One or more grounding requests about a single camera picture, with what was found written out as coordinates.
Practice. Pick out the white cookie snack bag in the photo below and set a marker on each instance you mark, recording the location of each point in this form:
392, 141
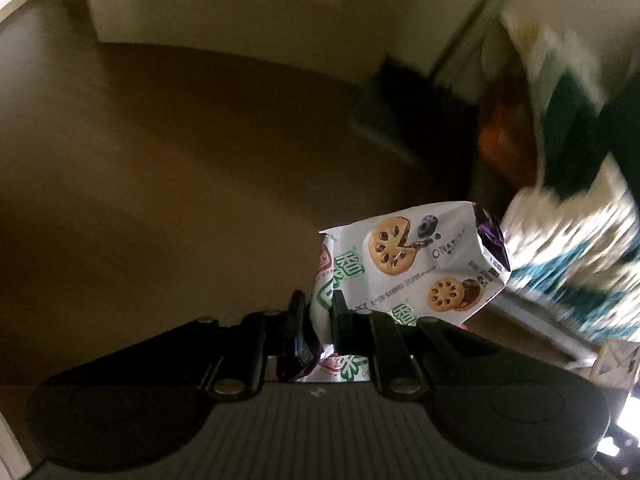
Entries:
445, 260

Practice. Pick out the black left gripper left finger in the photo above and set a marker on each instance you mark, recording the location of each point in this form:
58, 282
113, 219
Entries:
299, 346

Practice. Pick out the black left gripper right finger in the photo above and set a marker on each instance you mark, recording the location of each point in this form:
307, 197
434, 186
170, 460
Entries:
350, 329

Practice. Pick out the teal white quilted blanket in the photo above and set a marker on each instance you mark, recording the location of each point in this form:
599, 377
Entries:
561, 127

